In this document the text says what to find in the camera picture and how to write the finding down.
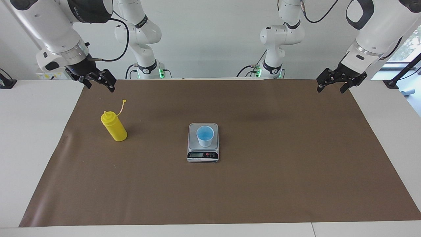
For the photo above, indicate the light blue plastic cup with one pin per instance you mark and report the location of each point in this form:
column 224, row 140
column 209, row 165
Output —
column 205, row 140

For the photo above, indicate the small black stand base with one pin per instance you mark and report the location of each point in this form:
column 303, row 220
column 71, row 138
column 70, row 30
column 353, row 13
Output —
column 7, row 82

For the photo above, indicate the pale blue round object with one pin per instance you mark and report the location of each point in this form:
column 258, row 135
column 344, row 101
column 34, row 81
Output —
column 408, row 92

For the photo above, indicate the silver digital kitchen scale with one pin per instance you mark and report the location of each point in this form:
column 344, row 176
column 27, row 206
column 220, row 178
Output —
column 203, row 154

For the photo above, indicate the yellow squeeze bottle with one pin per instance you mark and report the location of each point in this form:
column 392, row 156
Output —
column 115, row 128

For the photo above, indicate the white wall outlet box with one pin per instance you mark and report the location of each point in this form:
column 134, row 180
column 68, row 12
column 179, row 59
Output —
column 44, row 76

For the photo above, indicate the brown table mat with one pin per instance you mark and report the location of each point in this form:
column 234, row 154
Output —
column 263, row 184

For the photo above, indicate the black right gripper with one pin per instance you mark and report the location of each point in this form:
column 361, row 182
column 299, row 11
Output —
column 82, row 67

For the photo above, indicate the black tripod stand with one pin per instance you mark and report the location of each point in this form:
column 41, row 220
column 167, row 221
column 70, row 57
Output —
column 399, row 77

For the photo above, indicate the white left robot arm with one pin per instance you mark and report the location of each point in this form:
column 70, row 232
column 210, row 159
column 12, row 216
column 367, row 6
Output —
column 279, row 36

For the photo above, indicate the window with green view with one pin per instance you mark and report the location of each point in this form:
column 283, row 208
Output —
column 406, row 49

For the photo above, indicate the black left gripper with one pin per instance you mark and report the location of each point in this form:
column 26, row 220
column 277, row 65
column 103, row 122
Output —
column 343, row 70

